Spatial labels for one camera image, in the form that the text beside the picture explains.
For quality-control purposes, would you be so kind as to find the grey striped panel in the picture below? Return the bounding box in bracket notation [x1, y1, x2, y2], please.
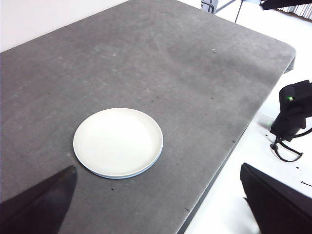
[277, 5, 312, 20]

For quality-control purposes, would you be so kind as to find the blue plate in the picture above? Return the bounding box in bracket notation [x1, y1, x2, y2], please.
[77, 146, 164, 180]

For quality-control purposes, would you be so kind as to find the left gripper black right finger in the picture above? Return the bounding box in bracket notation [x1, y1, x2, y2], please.
[239, 162, 312, 234]

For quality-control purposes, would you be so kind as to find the thin black cord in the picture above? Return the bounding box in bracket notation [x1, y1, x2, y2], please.
[234, 0, 244, 23]

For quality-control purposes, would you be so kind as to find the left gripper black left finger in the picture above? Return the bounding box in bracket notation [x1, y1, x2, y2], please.
[0, 165, 78, 234]

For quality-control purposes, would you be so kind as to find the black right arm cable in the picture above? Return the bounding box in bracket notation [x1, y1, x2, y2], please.
[270, 128, 312, 163]

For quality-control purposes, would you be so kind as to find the black flat object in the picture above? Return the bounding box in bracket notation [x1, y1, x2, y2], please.
[259, 0, 312, 11]

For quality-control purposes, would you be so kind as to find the white plate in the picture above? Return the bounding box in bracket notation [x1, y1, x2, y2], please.
[73, 107, 164, 178]

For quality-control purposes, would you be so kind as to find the grey metal frame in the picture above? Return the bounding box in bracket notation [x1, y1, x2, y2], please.
[200, 0, 238, 14]

